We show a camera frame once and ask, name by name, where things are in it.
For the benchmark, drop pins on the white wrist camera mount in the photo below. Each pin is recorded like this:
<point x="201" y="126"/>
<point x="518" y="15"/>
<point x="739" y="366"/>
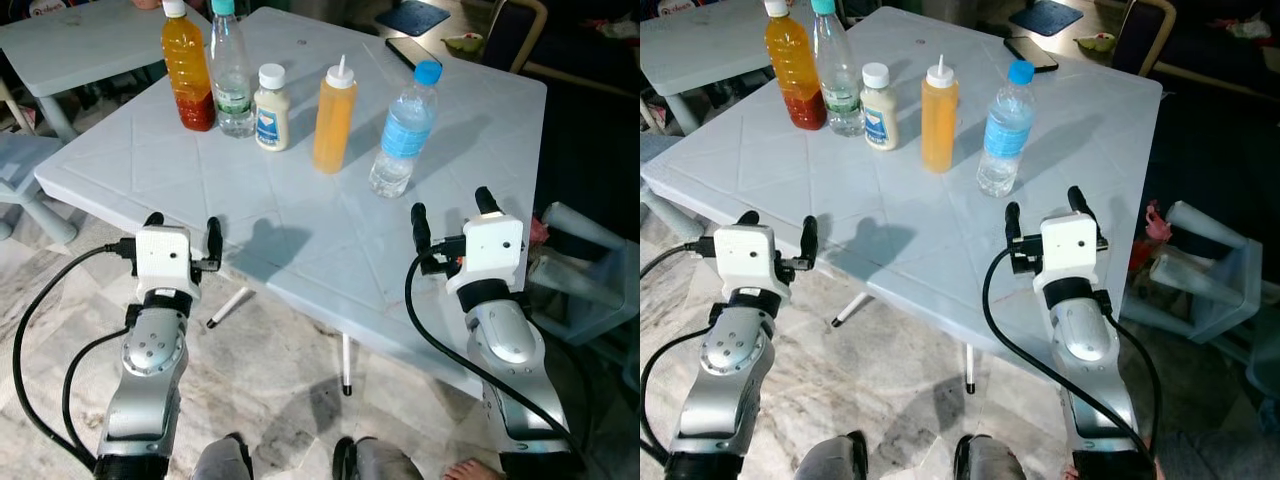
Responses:
<point x="745" y="256"/>
<point x="1068" y="248"/>
<point x="163" y="258"/>
<point x="488" y="250"/>

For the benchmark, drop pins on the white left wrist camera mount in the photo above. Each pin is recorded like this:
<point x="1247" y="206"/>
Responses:
<point x="745" y="256"/>
<point x="163" y="258"/>

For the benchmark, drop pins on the small white plastic table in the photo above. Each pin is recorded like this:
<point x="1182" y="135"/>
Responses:
<point x="700" y="45"/>
<point x="80" y="45"/>

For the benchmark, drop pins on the orange squeeze bottle white nozzle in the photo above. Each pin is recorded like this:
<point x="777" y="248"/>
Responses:
<point x="939" y="125"/>
<point x="334" y="125"/>

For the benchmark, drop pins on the orange juice bottle white cap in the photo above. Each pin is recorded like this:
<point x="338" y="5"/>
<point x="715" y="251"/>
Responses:
<point x="795" y="70"/>
<point x="188" y="75"/>

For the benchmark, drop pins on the black smartphone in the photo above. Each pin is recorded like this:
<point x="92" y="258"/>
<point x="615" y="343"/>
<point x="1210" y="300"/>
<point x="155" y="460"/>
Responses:
<point x="1030" y="54"/>
<point x="412" y="53"/>

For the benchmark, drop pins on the overturned pale blue plastic stool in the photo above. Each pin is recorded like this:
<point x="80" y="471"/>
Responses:
<point x="1200" y="285"/>
<point x="590" y="290"/>

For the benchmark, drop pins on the dark chair wooden frame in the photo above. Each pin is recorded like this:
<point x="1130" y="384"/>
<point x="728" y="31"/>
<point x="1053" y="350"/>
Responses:
<point x="510" y="35"/>
<point x="1140" y="35"/>

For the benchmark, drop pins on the red pink plastic item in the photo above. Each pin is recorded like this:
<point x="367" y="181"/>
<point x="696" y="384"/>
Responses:
<point x="540" y="230"/>
<point x="1152" y="230"/>

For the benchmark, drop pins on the water bottle blue cap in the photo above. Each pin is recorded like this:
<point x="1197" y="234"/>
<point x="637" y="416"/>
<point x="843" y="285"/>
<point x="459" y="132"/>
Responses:
<point x="403" y="135"/>
<point x="1005" y="135"/>

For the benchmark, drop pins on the clear bottle teal cap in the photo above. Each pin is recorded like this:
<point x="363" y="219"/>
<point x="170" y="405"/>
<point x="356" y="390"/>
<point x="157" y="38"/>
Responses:
<point x="838" y="85"/>
<point x="232" y="85"/>

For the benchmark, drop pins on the large white plastic table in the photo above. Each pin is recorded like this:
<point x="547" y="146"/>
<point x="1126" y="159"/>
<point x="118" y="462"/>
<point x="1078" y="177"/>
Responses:
<point x="300" y="260"/>
<point x="900" y="250"/>

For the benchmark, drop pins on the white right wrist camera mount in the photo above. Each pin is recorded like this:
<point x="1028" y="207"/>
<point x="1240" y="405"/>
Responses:
<point x="1068" y="248"/>
<point x="488" y="250"/>

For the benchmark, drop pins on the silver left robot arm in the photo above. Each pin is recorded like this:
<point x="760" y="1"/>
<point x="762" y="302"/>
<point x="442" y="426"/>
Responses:
<point x="150" y="360"/>
<point x="730" y="360"/>

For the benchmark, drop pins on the upright pale blue plastic stool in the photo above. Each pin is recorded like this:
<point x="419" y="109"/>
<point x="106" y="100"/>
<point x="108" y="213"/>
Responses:
<point x="25" y="165"/>

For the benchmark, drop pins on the dark blue mat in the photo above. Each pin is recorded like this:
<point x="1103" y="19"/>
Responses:
<point x="412" y="17"/>
<point x="1046" y="17"/>

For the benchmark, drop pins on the small white mayonnaise bottle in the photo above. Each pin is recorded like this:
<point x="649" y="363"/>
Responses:
<point x="272" y="115"/>
<point x="879" y="115"/>

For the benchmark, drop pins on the bare person foot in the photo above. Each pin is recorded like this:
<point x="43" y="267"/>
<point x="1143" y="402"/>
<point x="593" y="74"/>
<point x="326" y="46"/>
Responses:
<point x="475" y="471"/>

